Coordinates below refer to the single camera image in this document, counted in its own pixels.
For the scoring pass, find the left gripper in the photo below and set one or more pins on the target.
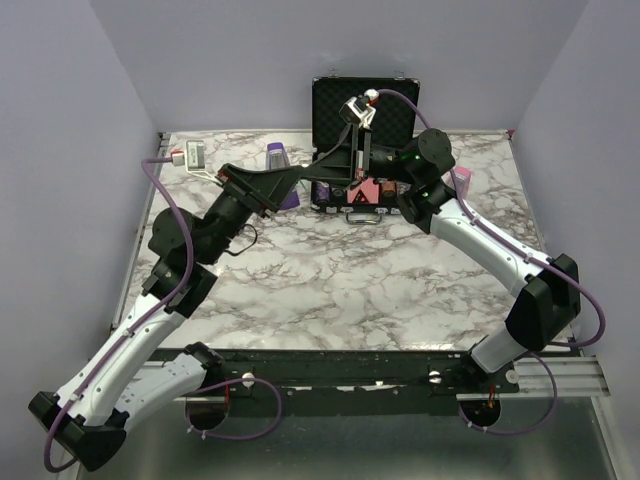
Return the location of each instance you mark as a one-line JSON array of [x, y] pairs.
[[270, 183]]

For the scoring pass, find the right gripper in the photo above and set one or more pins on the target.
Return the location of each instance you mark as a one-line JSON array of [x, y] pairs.
[[348, 159]]

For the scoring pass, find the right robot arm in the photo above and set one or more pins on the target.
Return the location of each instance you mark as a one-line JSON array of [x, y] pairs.
[[545, 289]]

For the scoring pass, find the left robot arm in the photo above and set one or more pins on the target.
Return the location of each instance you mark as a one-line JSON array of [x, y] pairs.
[[88, 419]]

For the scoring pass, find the purple metronome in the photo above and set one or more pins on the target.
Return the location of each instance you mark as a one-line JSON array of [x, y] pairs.
[[277, 158]]

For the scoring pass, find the red playing card deck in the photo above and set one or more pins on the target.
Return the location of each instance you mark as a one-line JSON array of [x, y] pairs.
[[367, 192]]

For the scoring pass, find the black poker chip case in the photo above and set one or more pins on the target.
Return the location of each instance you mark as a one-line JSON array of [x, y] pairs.
[[391, 129]]

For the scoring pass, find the pink box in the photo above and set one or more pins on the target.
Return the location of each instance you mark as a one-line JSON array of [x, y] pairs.
[[460, 180]]

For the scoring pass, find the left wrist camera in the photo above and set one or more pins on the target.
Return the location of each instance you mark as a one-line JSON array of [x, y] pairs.
[[192, 158]]

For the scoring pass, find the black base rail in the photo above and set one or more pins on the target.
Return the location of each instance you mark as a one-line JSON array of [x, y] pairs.
[[314, 383]]

